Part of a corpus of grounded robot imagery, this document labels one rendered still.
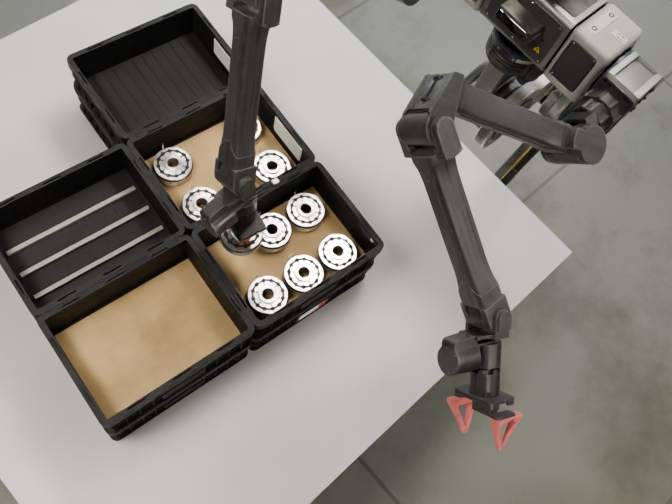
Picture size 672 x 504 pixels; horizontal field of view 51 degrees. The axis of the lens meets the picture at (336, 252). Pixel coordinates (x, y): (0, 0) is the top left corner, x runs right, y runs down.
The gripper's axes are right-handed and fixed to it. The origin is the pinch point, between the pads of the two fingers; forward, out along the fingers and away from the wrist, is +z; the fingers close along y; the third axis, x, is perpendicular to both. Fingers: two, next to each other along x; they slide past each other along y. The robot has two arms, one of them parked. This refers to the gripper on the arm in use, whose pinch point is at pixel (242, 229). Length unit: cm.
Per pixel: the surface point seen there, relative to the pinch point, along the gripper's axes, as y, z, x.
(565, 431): 95, 102, 88
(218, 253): -2.6, 16.2, -5.2
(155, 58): -64, 19, 8
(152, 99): -52, 18, 1
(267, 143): -25.8, 18.6, 22.7
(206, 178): -23.4, 17.2, 2.4
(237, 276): 5.2, 16.0, -4.0
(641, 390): 99, 105, 127
